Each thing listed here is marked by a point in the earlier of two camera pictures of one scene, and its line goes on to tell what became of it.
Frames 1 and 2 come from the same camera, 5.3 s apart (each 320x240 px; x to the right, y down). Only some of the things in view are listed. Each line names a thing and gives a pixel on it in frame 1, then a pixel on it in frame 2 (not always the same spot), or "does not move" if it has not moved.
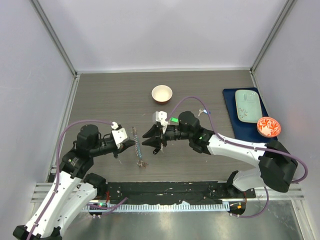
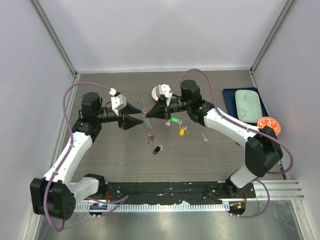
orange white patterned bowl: [269, 127] does not move
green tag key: [175, 119] does not move
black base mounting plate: [174, 192] does not move
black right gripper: [155, 141] -> [159, 110]
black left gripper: [123, 146] -> [128, 121]
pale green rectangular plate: [248, 105] does not move
